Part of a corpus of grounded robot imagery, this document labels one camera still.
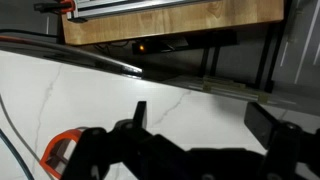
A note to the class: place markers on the wooden base board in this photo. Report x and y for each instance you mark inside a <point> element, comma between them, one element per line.
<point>173,20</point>

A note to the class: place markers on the orange round plastic container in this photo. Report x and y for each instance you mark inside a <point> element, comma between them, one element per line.
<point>45,161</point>

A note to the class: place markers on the black box with amber light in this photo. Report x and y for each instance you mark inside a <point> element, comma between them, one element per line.
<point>156,46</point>

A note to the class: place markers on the orange bar clamp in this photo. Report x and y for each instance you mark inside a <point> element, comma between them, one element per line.
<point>66,6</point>

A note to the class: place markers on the aluminium profile rail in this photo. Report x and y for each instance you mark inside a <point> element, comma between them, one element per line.
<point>110,7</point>

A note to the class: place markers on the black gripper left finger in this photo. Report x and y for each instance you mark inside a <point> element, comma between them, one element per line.
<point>100,153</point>

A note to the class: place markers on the black metal stand frame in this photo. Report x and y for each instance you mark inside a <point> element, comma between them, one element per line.
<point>266,66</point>

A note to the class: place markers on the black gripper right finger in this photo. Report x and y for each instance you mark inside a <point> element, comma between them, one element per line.
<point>263,126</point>

